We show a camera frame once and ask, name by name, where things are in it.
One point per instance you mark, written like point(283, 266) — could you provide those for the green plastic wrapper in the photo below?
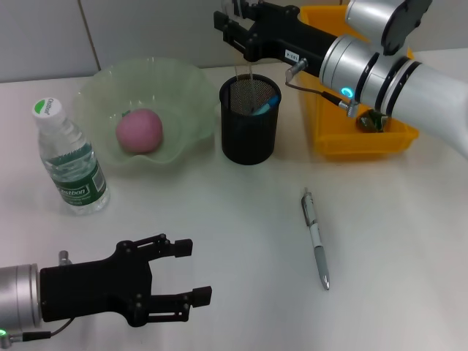
point(373, 120)

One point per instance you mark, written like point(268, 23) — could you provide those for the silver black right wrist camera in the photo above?
point(373, 14)

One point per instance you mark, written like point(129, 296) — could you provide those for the yellow plastic bin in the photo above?
point(365, 142)

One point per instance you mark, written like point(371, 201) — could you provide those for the grey white ballpoint pen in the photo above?
point(318, 248)

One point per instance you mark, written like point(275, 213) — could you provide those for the black mesh pen holder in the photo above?
point(248, 142)

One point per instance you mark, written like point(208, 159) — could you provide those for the clear green-label water bottle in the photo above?
point(78, 175)

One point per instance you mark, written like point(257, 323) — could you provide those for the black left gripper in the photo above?
point(95, 289)

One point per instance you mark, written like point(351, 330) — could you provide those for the clear plastic ruler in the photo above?
point(252, 87)

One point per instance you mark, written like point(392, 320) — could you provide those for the blue teal scissors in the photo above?
point(265, 108)

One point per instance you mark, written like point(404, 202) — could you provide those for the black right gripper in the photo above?
point(285, 36)

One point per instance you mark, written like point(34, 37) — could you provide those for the translucent green fruit plate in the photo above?
point(183, 109)

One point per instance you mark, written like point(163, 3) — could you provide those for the pink peach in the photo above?
point(139, 129)

